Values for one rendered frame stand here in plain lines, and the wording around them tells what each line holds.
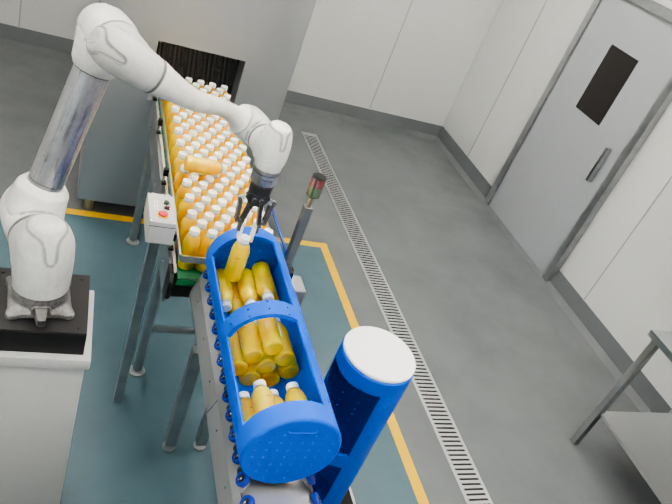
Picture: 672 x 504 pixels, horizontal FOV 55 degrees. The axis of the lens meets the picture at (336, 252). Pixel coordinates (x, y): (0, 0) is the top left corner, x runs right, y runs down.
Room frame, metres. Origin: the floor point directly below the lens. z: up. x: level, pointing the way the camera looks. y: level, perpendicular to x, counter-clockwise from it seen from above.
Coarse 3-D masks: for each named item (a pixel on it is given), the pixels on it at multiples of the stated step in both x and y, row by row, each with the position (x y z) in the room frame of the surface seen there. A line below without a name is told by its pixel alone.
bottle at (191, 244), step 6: (186, 240) 2.01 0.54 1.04; (192, 240) 2.01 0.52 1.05; (198, 240) 2.03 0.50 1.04; (186, 246) 2.00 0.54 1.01; (192, 246) 2.00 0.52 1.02; (198, 246) 2.03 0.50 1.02; (186, 252) 2.00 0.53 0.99; (192, 252) 2.01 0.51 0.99; (180, 264) 2.00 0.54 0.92; (186, 264) 2.00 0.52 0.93; (192, 264) 2.02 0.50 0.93
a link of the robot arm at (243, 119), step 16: (160, 80) 1.54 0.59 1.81; (176, 80) 1.59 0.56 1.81; (160, 96) 1.56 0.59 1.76; (176, 96) 1.58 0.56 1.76; (192, 96) 1.63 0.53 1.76; (208, 96) 1.71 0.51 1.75; (208, 112) 1.72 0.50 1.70; (224, 112) 1.83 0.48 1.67; (240, 112) 1.90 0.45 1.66; (256, 112) 1.94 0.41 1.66; (240, 128) 1.89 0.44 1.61
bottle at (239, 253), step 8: (232, 248) 1.84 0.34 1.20; (240, 248) 1.83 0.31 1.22; (248, 248) 1.85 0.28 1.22; (232, 256) 1.83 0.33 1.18; (240, 256) 1.83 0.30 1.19; (248, 256) 1.86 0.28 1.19; (232, 264) 1.82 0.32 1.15; (240, 264) 1.83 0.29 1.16; (224, 272) 1.84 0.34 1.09; (232, 272) 1.82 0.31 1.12; (240, 272) 1.84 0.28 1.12; (232, 280) 1.83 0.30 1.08
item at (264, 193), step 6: (252, 186) 1.83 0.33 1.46; (258, 186) 1.83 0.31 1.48; (246, 192) 1.85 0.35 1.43; (252, 192) 1.83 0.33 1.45; (258, 192) 1.82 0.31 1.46; (264, 192) 1.83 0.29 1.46; (270, 192) 1.85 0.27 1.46; (246, 198) 1.84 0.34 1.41; (252, 198) 1.84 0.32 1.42; (258, 198) 1.85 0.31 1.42; (264, 198) 1.86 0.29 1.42; (258, 204) 1.85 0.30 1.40; (264, 204) 1.86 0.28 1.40
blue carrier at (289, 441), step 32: (224, 256) 1.93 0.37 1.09; (256, 256) 1.99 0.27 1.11; (288, 288) 1.73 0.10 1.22; (224, 320) 1.56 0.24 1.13; (288, 320) 1.78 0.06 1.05; (224, 352) 1.46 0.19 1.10; (320, 384) 1.38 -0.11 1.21; (256, 416) 1.20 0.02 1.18; (288, 416) 1.20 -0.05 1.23; (320, 416) 1.24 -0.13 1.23; (256, 448) 1.16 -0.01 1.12; (288, 448) 1.20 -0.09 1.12; (320, 448) 1.24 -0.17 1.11; (288, 480) 1.22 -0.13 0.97
